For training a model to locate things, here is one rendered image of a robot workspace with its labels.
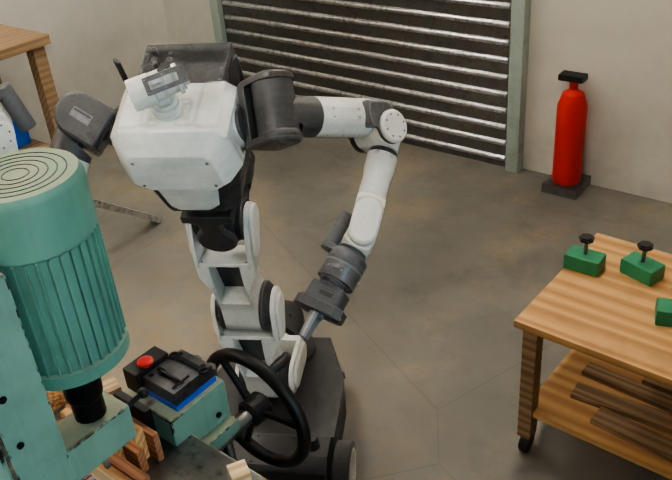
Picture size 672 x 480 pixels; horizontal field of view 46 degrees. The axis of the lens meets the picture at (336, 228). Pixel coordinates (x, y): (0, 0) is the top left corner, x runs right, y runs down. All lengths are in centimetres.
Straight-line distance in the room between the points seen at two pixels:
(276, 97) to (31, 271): 73
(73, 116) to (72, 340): 72
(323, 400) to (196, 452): 117
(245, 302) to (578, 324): 94
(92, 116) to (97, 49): 362
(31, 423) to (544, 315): 156
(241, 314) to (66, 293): 114
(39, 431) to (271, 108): 79
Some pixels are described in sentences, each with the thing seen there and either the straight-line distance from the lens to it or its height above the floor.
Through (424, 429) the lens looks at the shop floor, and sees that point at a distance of 274.
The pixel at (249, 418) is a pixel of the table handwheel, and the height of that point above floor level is 82.
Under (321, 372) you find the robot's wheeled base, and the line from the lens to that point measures 272.
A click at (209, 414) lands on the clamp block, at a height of 91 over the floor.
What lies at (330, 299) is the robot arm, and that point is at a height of 96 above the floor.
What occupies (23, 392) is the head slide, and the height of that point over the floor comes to 124.
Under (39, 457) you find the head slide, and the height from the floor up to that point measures 113.
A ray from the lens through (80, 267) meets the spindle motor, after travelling 113.
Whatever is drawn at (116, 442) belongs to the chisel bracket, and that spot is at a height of 102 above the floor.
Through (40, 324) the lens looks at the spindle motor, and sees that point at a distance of 116.
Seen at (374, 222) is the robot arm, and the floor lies 108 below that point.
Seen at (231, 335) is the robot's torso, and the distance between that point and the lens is 232.
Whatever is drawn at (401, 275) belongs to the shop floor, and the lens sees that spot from 345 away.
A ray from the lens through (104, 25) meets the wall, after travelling 540.
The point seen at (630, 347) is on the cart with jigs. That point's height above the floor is 53.
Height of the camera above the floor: 195
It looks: 31 degrees down
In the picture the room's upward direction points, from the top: 5 degrees counter-clockwise
